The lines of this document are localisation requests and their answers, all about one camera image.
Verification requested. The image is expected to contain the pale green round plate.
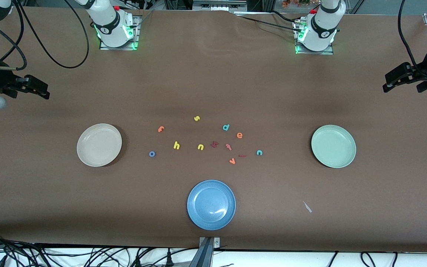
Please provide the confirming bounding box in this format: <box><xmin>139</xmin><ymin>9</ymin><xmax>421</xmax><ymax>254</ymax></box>
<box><xmin>311</xmin><ymin>125</ymin><xmax>357</xmax><ymax>169</ymax></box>

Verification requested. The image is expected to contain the blue round plate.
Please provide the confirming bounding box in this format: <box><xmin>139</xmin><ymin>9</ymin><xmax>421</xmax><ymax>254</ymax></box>
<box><xmin>187</xmin><ymin>180</ymin><xmax>236</xmax><ymax>231</ymax></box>

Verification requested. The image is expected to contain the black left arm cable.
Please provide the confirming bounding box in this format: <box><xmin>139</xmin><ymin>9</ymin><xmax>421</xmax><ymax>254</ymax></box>
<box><xmin>398</xmin><ymin>0</ymin><xmax>427</xmax><ymax>80</ymax></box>

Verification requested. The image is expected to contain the grey metal camera bracket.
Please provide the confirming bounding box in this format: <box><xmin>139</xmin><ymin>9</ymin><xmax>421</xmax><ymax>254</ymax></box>
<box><xmin>199</xmin><ymin>237</ymin><xmax>221</xmax><ymax>267</ymax></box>

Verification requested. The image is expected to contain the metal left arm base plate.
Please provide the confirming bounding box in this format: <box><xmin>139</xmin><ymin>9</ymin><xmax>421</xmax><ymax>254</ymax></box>
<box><xmin>293</xmin><ymin>20</ymin><xmax>334</xmax><ymax>55</ymax></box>

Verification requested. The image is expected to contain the black floor cable bundle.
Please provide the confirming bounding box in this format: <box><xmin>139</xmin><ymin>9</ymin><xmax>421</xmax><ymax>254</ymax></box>
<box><xmin>0</xmin><ymin>231</ymin><xmax>125</xmax><ymax>267</ymax></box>

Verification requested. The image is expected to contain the brown table cover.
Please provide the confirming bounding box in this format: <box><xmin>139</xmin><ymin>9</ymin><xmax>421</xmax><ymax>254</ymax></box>
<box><xmin>0</xmin><ymin>7</ymin><xmax>427</xmax><ymax>253</ymax></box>

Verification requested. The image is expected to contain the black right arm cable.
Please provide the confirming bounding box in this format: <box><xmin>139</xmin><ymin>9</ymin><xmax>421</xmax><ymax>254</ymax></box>
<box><xmin>0</xmin><ymin>0</ymin><xmax>90</xmax><ymax>71</ymax></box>

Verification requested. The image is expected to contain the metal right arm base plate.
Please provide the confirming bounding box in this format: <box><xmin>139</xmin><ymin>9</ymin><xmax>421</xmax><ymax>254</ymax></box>
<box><xmin>100</xmin><ymin>16</ymin><xmax>140</xmax><ymax>50</ymax></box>

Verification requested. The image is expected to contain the beige round plate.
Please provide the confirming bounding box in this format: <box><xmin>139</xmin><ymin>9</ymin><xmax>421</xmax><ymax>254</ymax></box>
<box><xmin>77</xmin><ymin>123</ymin><xmax>122</xmax><ymax>167</ymax></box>

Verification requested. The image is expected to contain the grey power strip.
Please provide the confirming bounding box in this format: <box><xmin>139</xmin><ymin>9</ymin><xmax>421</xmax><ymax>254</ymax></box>
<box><xmin>192</xmin><ymin>0</ymin><xmax>247</xmax><ymax>11</ymax></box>

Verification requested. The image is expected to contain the black base power cable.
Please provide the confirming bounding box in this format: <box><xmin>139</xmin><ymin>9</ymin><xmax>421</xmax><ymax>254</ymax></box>
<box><xmin>271</xmin><ymin>10</ymin><xmax>307</xmax><ymax>24</ymax></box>
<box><xmin>235</xmin><ymin>15</ymin><xmax>301</xmax><ymax>33</ymax></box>

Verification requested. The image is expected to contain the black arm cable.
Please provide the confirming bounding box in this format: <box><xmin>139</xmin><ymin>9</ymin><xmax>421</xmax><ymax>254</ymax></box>
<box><xmin>0</xmin><ymin>0</ymin><xmax>90</xmax><ymax>71</ymax></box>
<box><xmin>398</xmin><ymin>0</ymin><xmax>427</xmax><ymax>80</ymax></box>

